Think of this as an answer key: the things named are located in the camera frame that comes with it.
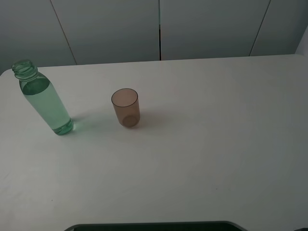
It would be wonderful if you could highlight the green transparent water bottle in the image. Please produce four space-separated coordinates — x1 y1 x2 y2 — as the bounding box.
12 60 73 135

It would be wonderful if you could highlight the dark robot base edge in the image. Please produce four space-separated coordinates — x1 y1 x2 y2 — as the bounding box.
67 221 245 231

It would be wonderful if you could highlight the pink translucent plastic cup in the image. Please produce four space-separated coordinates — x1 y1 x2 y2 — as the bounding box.
111 88 141 128

